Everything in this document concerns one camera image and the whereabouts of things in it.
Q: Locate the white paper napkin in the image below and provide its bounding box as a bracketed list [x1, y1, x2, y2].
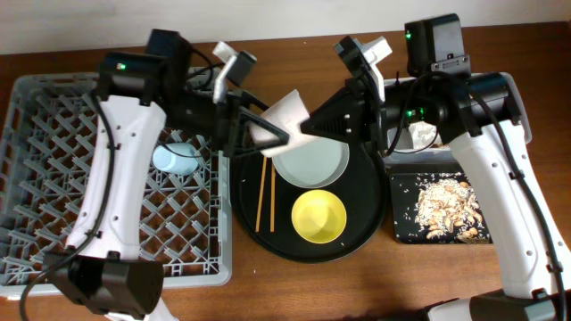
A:
[409, 122, 442, 149]

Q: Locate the light blue plastic cup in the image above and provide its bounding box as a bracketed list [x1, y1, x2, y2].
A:
[152, 143, 200, 176]

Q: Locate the clear plastic bin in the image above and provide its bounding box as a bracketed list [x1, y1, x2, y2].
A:
[384, 72, 532, 167]

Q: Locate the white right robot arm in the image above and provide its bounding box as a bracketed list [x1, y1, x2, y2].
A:
[301, 13, 570, 320]

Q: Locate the round black tray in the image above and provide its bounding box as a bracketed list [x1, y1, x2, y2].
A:
[229, 144, 388, 263]

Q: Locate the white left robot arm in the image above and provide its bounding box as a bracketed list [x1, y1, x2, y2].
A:
[43, 29, 289, 320]

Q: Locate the peanut shells and rice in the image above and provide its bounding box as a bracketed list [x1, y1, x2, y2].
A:
[404, 178, 489, 244]

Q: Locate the yellow plastic bowl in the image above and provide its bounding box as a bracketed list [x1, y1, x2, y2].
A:
[291, 190, 347, 244]

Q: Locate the pink plastic cup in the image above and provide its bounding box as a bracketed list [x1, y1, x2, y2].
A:
[261, 90, 318, 158]

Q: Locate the pale grey round plate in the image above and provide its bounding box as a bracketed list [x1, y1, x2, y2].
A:
[272, 137, 350, 189]

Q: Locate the grey dishwasher rack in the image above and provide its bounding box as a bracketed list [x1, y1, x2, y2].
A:
[1, 73, 232, 300]

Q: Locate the black rectangular tray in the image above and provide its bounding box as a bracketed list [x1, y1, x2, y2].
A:
[389, 164, 492, 244]

